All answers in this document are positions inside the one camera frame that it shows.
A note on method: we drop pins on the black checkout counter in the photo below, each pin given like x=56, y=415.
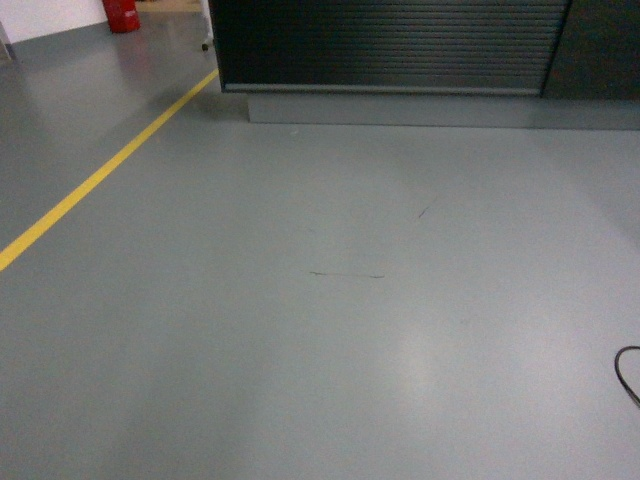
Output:
x=504, y=64

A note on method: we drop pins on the red fire extinguisher box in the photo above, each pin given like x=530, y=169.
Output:
x=122, y=15

